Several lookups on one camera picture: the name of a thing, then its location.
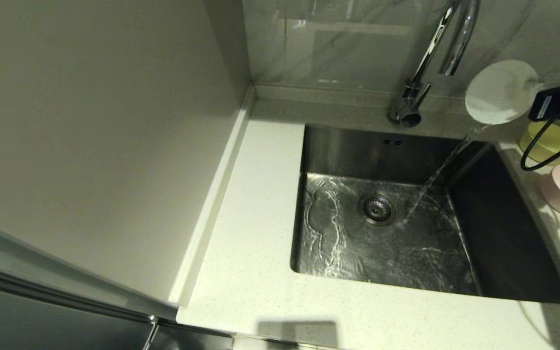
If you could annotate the right gripper tissue-wrapped finger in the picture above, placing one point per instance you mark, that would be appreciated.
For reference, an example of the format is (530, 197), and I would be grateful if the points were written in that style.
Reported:
(547, 103)

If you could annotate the yellow plastic bowl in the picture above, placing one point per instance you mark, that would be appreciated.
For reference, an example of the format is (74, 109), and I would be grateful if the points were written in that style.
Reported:
(545, 148)

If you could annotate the white plastic bowl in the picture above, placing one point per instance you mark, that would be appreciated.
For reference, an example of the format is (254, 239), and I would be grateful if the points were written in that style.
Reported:
(501, 92)

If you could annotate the chrome gooseneck faucet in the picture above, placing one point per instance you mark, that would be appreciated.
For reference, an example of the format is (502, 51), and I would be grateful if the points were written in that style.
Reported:
(406, 113)

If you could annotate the stainless steel sink basin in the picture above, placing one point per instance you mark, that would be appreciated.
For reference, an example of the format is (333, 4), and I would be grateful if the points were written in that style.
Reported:
(338, 262)

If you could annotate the clear running water stream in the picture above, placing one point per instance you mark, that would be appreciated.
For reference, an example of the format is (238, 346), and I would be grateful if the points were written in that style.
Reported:
(438, 175)

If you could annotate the round metal drain strainer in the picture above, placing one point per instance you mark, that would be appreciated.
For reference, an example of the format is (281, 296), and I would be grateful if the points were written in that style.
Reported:
(377, 209)

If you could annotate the dark steel appliance door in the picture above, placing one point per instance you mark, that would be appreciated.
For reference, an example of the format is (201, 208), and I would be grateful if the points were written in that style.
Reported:
(42, 321)

